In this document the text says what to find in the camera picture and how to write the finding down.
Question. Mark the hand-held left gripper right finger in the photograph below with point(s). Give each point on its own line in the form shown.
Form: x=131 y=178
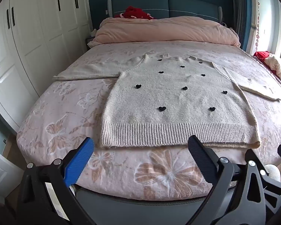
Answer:
x=201 y=157

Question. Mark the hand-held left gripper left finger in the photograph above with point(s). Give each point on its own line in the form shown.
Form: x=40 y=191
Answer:
x=80 y=159

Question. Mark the cream knit sweater black hearts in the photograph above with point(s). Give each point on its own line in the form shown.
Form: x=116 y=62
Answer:
x=168 y=105

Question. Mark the red clothes pile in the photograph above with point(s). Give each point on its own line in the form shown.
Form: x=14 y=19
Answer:
x=134 y=13

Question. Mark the white fluffy cloth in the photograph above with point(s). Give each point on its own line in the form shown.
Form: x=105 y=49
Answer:
x=272 y=173

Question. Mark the pink floral butterfly bed blanket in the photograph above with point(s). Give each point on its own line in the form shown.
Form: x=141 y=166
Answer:
x=60 y=112

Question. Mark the white low cabinet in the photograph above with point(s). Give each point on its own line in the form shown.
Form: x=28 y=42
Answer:
x=2 y=173

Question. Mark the red cloth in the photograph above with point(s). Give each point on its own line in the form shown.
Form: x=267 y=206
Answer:
x=262 y=56

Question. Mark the dark nightstand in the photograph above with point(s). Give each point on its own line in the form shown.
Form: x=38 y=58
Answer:
x=88 y=44

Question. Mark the white wardrobe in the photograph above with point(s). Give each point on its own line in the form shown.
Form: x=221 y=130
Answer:
x=32 y=51

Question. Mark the window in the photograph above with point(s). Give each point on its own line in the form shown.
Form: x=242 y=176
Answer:
x=279 y=32

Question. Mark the pink duvet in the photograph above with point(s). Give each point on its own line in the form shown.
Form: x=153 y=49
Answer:
x=164 y=30

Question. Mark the grey curtain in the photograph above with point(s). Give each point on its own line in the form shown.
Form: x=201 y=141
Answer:
x=240 y=11

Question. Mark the blue upholstered headboard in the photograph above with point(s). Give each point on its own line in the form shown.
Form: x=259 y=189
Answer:
x=164 y=5

